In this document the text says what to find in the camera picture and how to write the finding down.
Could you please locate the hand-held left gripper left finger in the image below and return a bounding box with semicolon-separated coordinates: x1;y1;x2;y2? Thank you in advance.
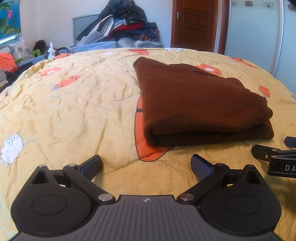
30;154;116;205

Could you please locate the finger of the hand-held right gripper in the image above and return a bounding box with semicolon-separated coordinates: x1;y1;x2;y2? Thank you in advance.
252;144;296;163
284;136;296;149

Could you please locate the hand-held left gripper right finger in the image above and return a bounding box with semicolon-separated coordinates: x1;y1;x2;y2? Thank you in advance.
177;154;264;205

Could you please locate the brown knit sweater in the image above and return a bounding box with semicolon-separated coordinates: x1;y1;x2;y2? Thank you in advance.
133;57;275;148

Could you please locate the dark clothes heap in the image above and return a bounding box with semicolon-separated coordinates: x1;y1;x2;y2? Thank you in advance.
0;62;35;90

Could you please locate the pile of clothes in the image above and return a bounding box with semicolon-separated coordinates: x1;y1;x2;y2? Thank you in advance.
76;0;164;49

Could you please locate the yellow carrot print quilt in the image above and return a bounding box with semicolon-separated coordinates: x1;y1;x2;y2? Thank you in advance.
0;47;296;235

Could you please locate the white sliding wardrobe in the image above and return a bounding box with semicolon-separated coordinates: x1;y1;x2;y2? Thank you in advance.
224;0;296;93

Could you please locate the green plastic stool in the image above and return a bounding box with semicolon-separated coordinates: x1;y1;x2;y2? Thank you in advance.
15;50;42;64

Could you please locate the orange bag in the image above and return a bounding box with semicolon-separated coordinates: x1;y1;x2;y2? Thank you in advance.
0;53;18;72

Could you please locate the floral pillow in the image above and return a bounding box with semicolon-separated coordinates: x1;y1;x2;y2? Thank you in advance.
8;39;33;61

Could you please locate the brown wooden door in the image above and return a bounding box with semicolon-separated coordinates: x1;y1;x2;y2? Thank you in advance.
170;0;229;55

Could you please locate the grey headboard panel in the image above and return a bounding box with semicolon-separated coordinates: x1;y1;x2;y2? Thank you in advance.
72;13;105;46

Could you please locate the lotus wall poster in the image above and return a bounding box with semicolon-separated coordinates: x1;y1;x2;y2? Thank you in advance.
0;0;22;37

